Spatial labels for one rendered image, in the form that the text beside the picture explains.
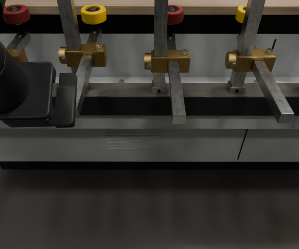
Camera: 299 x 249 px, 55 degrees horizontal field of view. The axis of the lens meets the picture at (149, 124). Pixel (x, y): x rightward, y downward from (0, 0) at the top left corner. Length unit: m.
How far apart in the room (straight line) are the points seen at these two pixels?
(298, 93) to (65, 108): 0.84
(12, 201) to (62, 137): 0.42
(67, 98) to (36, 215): 1.24
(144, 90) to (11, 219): 0.95
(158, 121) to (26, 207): 0.84
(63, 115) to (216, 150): 1.21
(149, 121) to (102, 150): 0.48
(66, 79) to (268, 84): 0.58
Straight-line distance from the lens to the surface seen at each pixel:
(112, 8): 1.03
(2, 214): 1.61
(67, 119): 0.32
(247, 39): 0.89
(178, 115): 0.67
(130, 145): 1.42
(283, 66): 1.25
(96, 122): 1.06
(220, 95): 0.95
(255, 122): 1.11
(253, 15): 0.86
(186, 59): 0.87
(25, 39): 1.08
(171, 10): 0.98
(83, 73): 0.79
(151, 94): 0.93
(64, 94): 0.34
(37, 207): 1.57
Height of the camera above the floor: 1.25
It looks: 42 degrees down
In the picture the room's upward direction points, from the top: straight up
